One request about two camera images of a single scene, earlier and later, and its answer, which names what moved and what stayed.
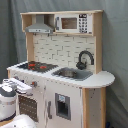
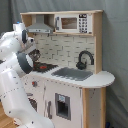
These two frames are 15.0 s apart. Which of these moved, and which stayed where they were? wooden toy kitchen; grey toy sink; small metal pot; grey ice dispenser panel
Moved: small metal pot
Stayed: wooden toy kitchen; grey ice dispenser panel; grey toy sink
